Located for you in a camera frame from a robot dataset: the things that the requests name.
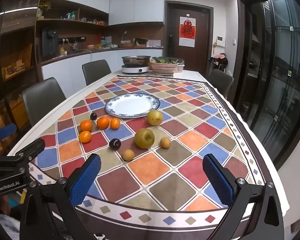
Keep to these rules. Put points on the steel pot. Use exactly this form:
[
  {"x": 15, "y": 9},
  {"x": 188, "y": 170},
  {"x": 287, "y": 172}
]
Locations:
[{"x": 136, "y": 60}]

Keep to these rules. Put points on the green leafy vegetables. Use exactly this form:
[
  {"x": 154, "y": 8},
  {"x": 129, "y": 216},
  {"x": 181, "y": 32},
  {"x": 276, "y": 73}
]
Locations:
[{"x": 165, "y": 60}]

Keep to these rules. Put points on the pink colander basket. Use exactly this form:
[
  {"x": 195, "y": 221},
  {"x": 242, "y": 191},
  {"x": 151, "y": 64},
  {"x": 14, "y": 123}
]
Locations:
[{"x": 165, "y": 68}]

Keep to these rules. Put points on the blue rimmed white plate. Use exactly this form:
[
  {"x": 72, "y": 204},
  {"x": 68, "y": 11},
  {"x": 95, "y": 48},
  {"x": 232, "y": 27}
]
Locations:
[{"x": 131, "y": 106}]

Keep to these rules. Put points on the orange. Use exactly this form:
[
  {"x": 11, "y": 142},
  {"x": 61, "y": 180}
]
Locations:
[
  {"x": 85, "y": 136},
  {"x": 103, "y": 122},
  {"x": 115, "y": 123}
]

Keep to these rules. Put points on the dark brown door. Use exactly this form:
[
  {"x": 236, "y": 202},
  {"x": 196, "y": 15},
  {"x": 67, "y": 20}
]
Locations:
[{"x": 202, "y": 35}]

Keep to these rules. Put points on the wooden display cabinet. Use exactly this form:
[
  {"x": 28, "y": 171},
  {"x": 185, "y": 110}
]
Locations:
[{"x": 12, "y": 67}]

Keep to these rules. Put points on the white intercom panel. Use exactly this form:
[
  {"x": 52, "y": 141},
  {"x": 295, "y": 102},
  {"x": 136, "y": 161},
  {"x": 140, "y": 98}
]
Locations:
[{"x": 220, "y": 41}]

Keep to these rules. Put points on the colourful checkered tablecloth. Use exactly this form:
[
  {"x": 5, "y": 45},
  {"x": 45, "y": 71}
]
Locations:
[{"x": 150, "y": 167}]

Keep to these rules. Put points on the white cabinets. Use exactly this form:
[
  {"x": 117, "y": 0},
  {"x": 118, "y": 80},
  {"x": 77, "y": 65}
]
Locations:
[
  {"x": 135, "y": 5},
  {"x": 72, "y": 66}
]

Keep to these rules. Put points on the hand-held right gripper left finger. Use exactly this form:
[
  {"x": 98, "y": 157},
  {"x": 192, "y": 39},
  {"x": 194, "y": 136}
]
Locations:
[{"x": 86, "y": 180}]

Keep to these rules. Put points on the orange cherry tomato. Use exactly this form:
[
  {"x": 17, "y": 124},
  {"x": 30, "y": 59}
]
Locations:
[{"x": 86, "y": 125}]

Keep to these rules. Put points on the dark purple plum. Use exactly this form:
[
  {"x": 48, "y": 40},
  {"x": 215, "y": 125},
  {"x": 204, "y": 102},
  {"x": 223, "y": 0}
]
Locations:
[
  {"x": 93, "y": 116},
  {"x": 115, "y": 144}
]

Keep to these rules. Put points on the white lower cabinets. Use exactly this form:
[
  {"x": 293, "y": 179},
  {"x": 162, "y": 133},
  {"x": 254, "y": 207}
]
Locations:
[{"x": 72, "y": 66}]

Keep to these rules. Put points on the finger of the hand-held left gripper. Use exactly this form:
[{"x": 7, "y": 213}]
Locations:
[
  {"x": 5, "y": 132},
  {"x": 32, "y": 146}
]

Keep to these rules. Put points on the grey leather dining chair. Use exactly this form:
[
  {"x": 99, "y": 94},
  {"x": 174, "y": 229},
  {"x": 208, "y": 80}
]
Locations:
[
  {"x": 97, "y": 71},
  {"x": 221, "y": 81},
  {"x": 41, "y": 97}
]

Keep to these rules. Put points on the black wall water dispenser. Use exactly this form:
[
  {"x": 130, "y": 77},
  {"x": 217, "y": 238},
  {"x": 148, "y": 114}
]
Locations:
[{"x": 50, "y": 41}]

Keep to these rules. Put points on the small tan round fruit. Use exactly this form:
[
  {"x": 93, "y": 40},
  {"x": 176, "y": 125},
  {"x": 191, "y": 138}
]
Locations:
[
  {"x": 128, "y": 155},
  {"x": 165, "y": 142}
]

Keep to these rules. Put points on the glass sliding door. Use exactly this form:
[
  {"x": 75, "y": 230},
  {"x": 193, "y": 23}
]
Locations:
[{"x": 277, "y": 80}]

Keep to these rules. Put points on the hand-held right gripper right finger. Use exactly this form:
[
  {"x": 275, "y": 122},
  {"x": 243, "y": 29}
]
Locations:
[{"x": 218, "y": 180}]

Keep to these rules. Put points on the white upper cabinets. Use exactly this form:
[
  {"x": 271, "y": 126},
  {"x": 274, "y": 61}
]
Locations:
[{"x": 135, "y": 5}]

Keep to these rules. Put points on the white induction cooker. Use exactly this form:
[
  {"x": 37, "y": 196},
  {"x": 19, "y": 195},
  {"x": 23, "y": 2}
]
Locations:
[{"x": 135, "y": 69}]

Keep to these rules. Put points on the red and white wall poster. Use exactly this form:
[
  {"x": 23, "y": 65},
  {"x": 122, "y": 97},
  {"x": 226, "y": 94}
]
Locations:
[{"x": 187, "y": 31}]

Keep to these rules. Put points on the yellow green pear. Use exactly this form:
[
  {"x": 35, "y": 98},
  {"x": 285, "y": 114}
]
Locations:
[
  {"x": 155, "y": 117},
  {"x": 144, "y": 138}
]

